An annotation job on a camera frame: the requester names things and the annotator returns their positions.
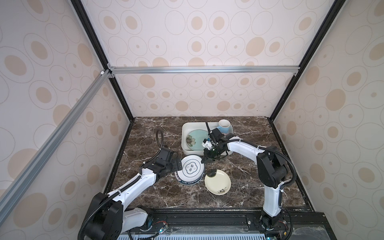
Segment green rimmed white plate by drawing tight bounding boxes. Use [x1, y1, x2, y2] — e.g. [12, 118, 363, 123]
[175, 172, 204, 186]

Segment blue mug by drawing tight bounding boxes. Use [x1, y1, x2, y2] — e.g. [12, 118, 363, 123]
[218, 119, 231, 134]

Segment white ringed plate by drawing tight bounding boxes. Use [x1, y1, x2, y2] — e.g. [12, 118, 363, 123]
[178, 155, 205, 180]

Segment green flower plate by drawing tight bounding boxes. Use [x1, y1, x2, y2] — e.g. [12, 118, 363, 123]
[186, 130, 209, 151]

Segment white plastic bin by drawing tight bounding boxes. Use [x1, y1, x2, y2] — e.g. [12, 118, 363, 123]
[182, 122, 234, 156]

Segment cream yellow small plate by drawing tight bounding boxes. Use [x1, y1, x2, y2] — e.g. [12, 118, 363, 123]
[204, 170, 232, 196]

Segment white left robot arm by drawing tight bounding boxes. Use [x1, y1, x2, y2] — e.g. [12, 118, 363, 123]
[77, 147, 182, 240]

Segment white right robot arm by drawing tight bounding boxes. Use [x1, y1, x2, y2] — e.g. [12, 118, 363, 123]
[202, 134, 297, 231]

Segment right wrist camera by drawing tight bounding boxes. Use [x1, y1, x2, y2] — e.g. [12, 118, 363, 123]
[202, 128, 224, 150]

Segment aluminium rail back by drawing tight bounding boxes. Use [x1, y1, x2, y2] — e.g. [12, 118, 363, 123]
[110, 66, 300, 75]

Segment aluminium rail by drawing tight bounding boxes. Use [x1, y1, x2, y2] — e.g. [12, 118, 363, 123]
[1, 69, 111, 225]
[110, 66, 300, 75]

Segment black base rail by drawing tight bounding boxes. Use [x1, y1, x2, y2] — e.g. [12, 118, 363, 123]
[78, 209, 337, 240]

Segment aluminium rail left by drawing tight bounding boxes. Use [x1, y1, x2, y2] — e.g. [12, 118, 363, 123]
[1, 69, 111, 225]

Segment black corner frame post left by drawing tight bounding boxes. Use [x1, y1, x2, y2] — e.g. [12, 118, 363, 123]
[71, 0, 135, 122]

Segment black corner frame post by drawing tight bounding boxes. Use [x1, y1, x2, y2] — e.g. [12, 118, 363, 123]
[71, 0, 135, 122]
[269, 0, 347, 123]

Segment black corner frame post right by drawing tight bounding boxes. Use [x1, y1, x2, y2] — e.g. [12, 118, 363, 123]
[269, 0, 347, 123]

